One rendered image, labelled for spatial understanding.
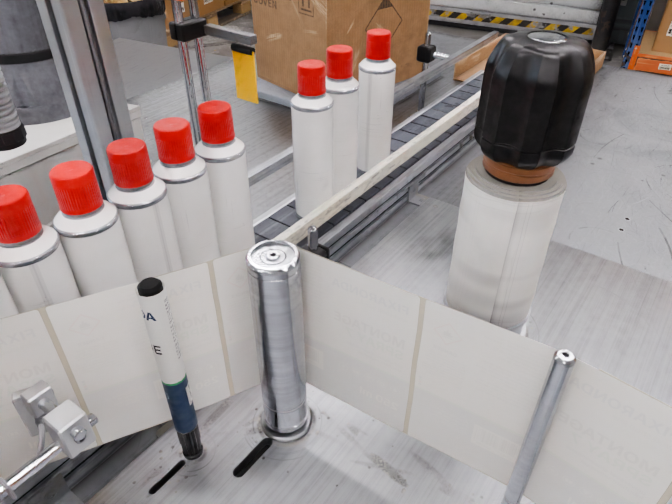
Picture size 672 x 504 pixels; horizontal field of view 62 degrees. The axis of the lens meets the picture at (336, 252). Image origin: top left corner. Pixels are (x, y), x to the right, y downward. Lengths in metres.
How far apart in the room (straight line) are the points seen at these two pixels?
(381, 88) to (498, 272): 0.37
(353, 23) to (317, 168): 0.50
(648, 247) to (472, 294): 0.41
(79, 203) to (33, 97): 0.49
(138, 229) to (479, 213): 0.30
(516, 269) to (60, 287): 0.39
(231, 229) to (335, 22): 0.60
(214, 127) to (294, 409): 0.28
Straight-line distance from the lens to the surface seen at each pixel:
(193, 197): 0.55
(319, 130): 0.68
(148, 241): 0.53
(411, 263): 0.68
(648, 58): 4.18
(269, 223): 0.75
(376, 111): 0.81
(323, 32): 1.12
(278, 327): 0.40
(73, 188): 0.48
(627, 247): 0.89
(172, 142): 0.53
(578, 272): 0.72
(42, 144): 0.88
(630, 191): 1.03
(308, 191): 0.72
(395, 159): 0.83
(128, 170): 0.51
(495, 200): 0.48
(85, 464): 0.58
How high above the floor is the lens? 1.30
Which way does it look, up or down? 37 degrees down
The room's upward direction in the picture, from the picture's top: straight up
